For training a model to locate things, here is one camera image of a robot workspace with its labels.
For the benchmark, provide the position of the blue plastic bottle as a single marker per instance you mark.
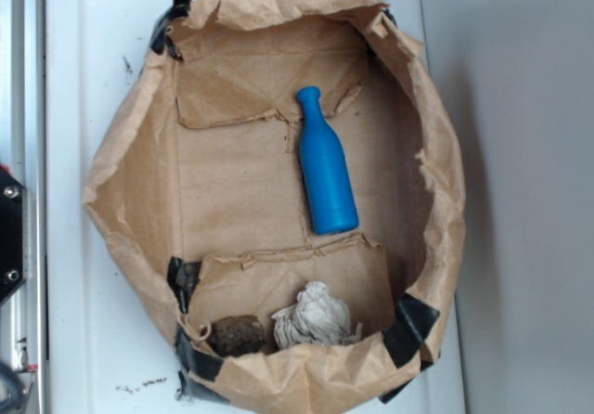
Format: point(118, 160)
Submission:
point(325, 173)

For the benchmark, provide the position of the brown paper bag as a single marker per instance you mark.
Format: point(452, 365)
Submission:
point(197, 190)

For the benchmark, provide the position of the crumpled white paper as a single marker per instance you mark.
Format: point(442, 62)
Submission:
point(315, 318)

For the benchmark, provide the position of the dark brown rock lump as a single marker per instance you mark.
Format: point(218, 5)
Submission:
point(237, 336)

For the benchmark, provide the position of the white plastic tray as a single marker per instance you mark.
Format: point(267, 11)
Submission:
point(105, 355)

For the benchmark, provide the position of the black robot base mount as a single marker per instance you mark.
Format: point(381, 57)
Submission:
point(14, 271)

